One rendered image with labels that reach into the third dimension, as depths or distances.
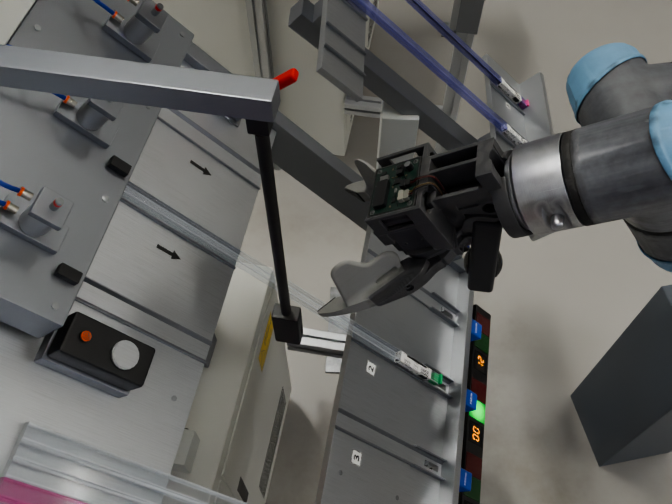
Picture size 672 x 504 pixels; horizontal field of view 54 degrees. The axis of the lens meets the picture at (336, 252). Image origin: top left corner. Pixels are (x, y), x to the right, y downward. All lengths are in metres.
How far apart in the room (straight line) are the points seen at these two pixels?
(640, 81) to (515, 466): 1.18
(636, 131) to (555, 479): 1.28
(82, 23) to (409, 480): 0.61
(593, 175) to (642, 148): 0.04
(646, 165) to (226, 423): 0.72
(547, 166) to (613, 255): 1.53
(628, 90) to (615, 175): 0.17
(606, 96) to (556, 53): 1.92
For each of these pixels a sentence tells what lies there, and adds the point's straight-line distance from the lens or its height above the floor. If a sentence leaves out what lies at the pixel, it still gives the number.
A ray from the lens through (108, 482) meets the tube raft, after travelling 0.59.
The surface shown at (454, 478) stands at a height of 0.74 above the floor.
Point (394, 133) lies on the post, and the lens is 1.09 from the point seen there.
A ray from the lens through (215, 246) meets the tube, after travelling 0.69.
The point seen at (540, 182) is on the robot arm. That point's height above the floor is 1.20.
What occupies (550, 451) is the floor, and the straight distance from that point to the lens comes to 1.72.
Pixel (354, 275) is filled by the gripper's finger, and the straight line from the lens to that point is 0.57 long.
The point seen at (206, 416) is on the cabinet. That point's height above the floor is 0.62.
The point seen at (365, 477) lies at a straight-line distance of 0.79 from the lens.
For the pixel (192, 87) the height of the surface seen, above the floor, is 1.35.
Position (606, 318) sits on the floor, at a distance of 1.91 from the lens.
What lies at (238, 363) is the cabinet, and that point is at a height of 0.62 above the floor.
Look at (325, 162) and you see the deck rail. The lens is 0.85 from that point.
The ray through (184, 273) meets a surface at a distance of 0.67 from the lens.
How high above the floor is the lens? 1.58
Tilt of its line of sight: 57 degrees down
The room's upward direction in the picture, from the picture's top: straight up
